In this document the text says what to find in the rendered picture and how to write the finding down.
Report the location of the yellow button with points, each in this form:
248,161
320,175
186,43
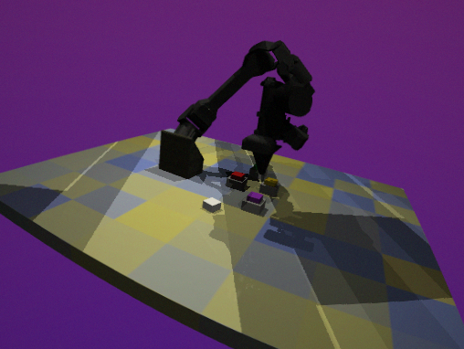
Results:
269,186

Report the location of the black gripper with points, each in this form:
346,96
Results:
262,143

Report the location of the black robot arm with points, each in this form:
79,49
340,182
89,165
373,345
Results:
293,97

